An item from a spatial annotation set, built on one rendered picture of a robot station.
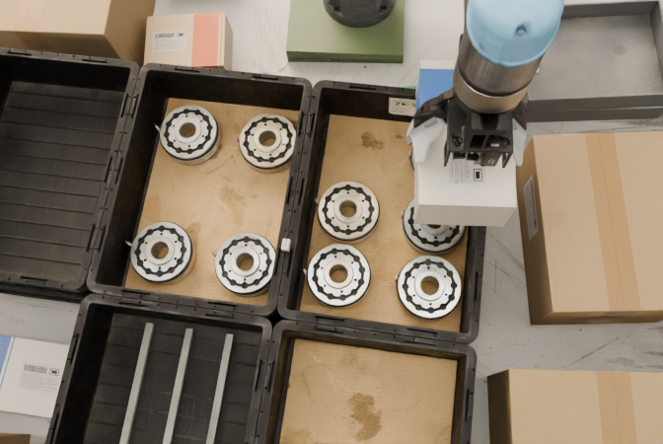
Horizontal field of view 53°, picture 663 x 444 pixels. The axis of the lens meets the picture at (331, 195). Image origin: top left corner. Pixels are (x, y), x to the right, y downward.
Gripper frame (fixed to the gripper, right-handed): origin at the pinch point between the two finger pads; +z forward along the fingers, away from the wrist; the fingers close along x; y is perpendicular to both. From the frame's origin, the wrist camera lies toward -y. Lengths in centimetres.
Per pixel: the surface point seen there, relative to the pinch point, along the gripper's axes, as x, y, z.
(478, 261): 4.2, 12.6, 17.6
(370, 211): -12.2, 3.1, 24.8
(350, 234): -15.4, 7.1, 24.8
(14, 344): -73, 27, 32
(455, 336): 0.8, 23.8, 17.5
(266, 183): -30.5, -2.3, 27.7
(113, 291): -51, 19, 18
